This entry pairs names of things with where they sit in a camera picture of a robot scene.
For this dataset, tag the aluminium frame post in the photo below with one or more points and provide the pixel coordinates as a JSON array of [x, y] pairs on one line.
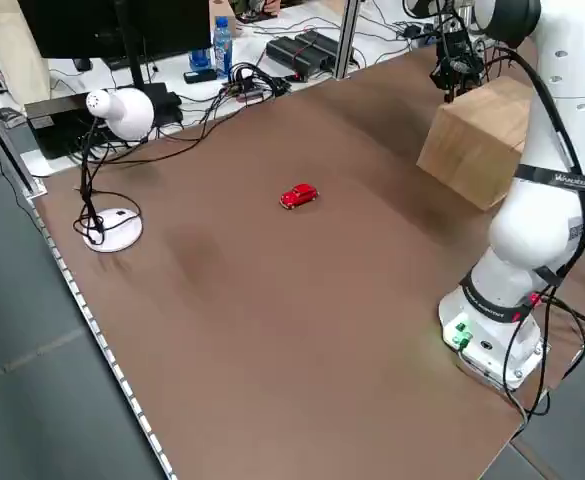
[[346, 40], [7, 145]]

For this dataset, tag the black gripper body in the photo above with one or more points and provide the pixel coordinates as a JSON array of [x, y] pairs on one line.
[[454, 57]]

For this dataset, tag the black computer monitor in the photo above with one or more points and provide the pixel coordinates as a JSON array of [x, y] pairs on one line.
[[97, 25]]

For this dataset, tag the black equipment box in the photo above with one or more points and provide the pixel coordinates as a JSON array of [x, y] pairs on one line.
[[52, 130]]

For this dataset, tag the black computer mouse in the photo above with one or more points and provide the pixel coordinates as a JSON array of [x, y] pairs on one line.
[[83, 64]]

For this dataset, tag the light wooden cabinet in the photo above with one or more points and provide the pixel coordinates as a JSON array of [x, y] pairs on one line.
[[472, 150]]

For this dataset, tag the white desk lamp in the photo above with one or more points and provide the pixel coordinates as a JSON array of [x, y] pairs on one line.
[[127, 115]]

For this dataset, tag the water bottle with blue label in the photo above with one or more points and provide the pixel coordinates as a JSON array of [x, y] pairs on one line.
[[223, 50]]

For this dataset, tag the black power adapter brick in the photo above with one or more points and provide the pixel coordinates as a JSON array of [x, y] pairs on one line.
[[412, 31]]

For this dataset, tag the black finned power supply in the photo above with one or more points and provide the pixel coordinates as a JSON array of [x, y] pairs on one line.
[[322, 42], [287, 50]]

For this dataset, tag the small blue drink bottle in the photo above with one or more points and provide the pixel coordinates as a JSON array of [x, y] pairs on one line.
[[199, 60]]

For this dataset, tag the light wooden block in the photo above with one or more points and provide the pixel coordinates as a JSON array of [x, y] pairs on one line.
[[234, 15]]

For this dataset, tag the red toy car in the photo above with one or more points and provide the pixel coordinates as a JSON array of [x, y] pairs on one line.
[[299, 196]]

